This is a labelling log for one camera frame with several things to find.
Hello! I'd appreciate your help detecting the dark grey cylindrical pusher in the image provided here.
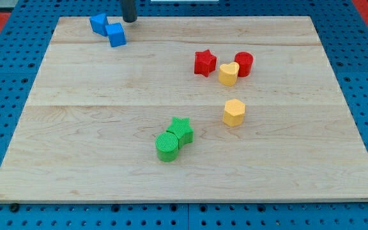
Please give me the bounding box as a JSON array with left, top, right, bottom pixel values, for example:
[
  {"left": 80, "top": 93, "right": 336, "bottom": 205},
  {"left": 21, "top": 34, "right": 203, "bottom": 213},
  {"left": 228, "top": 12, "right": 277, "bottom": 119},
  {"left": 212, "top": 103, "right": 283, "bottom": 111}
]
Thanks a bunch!
[{"left": 121, "top": 0, "right": 137, "bottom": 23}]

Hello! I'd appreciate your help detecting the blue triangle block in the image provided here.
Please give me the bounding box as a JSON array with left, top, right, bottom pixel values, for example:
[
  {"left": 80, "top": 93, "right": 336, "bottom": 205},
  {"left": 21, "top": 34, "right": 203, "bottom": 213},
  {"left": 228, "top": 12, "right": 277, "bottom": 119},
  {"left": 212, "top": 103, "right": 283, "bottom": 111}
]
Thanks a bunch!
[{"left": 89, "top": 13, "right": 108, "bottom": 36}]

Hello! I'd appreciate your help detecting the blue cube block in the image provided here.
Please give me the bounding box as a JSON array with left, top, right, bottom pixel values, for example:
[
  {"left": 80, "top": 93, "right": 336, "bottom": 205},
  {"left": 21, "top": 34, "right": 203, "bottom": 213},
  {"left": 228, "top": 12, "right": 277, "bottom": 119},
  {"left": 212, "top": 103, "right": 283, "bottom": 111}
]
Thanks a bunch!
[{"left": 105, "top": 22, "right": 127, "bottom": 47}]

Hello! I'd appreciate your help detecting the red star block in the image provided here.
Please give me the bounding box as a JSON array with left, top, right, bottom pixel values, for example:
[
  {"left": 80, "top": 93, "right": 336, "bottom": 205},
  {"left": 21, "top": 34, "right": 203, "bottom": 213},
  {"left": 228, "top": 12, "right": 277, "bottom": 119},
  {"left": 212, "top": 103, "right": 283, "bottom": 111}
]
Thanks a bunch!
[{"left": 194, "top": 49, "right": 217, "bottom": 77}]

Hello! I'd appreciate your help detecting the wooden board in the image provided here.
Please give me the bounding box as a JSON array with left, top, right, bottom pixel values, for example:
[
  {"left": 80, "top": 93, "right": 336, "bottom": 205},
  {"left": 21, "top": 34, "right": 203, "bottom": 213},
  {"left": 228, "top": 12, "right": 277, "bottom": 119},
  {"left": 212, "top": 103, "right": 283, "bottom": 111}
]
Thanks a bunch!
[{"left": 0, "top": 16, "right": 368, "bottom": 204}]

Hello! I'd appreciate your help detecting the yellow heart block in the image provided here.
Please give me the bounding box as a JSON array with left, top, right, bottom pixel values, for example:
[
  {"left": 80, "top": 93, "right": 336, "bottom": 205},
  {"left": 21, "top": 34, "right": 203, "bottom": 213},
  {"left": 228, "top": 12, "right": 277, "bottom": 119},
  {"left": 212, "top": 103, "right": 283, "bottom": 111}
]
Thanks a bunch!
[{"left": 218, "top": 62, "right": 240, "bottom": 86}]

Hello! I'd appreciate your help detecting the red cylinder block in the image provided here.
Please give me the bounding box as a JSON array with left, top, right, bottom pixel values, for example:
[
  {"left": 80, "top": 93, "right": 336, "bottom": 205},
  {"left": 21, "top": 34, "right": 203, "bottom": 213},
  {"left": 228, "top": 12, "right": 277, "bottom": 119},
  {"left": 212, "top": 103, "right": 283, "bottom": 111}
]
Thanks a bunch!
[{"left": 234, "top": 52, "right": 254, "bottom": 77}]

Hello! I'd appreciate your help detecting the green star block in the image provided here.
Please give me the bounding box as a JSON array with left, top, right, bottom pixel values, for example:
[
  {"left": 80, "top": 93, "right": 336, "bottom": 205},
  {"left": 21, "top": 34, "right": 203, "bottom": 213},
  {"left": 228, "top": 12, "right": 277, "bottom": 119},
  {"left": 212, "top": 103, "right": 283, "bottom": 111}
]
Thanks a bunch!
[{"left": 166, "top": 117, "right": 194, "bottom": 149}]

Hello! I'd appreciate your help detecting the green cylinder block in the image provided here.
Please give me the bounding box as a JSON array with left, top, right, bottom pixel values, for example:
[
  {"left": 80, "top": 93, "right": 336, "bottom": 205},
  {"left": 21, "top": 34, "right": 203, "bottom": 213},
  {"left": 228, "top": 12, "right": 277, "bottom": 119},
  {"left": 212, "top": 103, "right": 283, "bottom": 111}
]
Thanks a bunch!
[{"left": 155, "top": 132, "right": 179, "bottom": 162}]

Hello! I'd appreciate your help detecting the yellow hexagon block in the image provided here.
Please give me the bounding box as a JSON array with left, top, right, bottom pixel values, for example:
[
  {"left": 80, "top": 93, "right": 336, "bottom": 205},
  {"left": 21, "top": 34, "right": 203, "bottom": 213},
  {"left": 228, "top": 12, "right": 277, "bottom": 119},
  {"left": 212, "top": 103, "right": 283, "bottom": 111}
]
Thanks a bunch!
[{"left": 222, "top": 99, "right": 245, "bottom": 127}]

